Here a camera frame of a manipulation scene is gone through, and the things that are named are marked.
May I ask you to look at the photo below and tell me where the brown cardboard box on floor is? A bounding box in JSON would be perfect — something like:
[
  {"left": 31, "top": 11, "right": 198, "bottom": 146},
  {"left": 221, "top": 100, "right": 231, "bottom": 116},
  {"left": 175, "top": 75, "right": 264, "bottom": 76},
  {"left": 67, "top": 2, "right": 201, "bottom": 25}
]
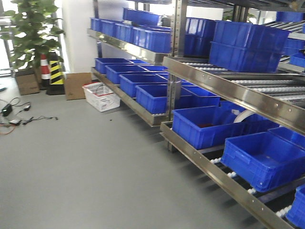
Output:
[{"left": 64, "top": 72, "right": 92, "bottom": 100}]

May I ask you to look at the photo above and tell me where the yellow black traffic cone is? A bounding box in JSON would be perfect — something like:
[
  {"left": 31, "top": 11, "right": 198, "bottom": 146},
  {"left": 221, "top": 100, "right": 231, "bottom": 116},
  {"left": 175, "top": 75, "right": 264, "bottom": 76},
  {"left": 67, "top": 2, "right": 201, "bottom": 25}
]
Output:
[{"left": 46, "top": 52, "right": 65, "bottom": 95}]

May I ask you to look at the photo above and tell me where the blue bin with red item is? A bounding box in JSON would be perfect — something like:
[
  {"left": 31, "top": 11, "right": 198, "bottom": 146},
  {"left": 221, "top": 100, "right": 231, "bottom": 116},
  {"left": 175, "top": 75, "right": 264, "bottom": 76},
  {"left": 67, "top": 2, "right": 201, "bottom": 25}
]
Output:
[{"left": 172, "top": 106, "right": 279, "bottom": 149}]

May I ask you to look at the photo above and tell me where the red white traffic cone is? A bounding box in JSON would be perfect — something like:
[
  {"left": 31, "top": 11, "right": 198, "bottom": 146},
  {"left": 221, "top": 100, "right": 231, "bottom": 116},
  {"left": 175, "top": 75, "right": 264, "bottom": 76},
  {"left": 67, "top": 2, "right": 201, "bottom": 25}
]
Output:
[{"left": 40, "top": 54, "right": 51, "bottom": 90}]

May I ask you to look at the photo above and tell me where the blue bin lower front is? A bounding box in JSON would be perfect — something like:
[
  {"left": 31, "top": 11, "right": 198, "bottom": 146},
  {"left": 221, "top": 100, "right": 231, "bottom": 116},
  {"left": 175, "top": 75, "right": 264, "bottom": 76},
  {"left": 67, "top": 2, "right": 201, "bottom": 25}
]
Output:
[{"left": 221, "top": 132, "right": 305, "bottom": 192}]

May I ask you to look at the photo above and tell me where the green potted plant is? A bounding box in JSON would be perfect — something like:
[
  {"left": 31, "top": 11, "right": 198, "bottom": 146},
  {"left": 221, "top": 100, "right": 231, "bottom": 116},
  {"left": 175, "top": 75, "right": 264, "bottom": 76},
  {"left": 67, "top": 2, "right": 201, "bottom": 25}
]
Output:
[{"left": 0, "top": 0, "right": 65, "bottom": 70}]

